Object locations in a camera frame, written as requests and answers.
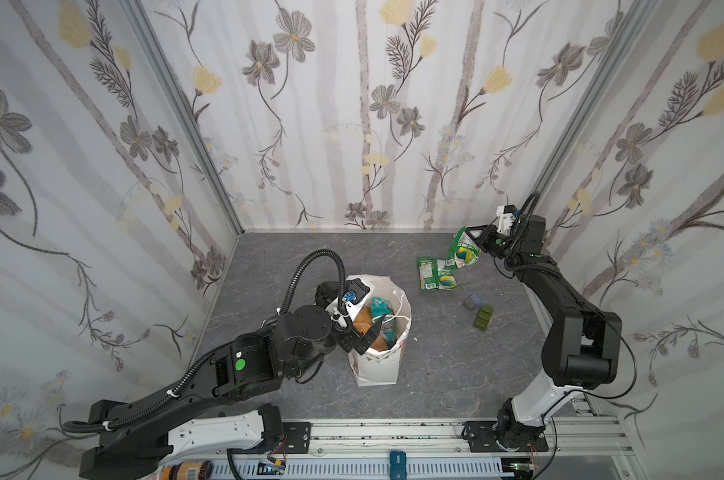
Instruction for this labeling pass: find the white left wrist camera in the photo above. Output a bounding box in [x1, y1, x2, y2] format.
[325, 277, 375, 330]

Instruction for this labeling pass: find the brown bottle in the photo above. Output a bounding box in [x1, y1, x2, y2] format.
[150, 460, 214, 480]

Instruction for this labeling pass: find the blue clip on rail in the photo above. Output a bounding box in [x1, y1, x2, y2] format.
[389, 451, 408, 480]

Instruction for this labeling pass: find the cartoon animal paper bag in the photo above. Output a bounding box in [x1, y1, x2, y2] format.
[349, 274, 412, 387]

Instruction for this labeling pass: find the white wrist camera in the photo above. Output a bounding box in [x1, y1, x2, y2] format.
[496, 204, 519, 236]
[325, 277, 375, 330]

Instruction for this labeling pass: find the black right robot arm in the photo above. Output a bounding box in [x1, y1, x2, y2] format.
[466, 192, 638, 451]

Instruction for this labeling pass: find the grey blue block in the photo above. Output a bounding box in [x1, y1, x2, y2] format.
[463, 294, 484, 311]

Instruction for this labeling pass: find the teal snack packet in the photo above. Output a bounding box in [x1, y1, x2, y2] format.
[371, 297, 398, 351]

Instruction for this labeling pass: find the aluminium rail base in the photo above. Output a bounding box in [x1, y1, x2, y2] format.
[157, 418, 633, 480]

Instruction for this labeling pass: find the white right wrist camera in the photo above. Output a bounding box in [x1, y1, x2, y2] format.
[496, 204, 519, 236]

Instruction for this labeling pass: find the green block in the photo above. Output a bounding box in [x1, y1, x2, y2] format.
[473, 304, 494, 332]

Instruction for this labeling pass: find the green yellow snack packet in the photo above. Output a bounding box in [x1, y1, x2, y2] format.
[449, 227, 481, 269]

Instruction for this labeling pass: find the brown snack packet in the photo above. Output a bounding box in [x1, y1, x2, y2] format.
[354, 307, 390, 354]

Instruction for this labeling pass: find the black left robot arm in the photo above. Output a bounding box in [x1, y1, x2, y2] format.
[62, 249, 381, 479]

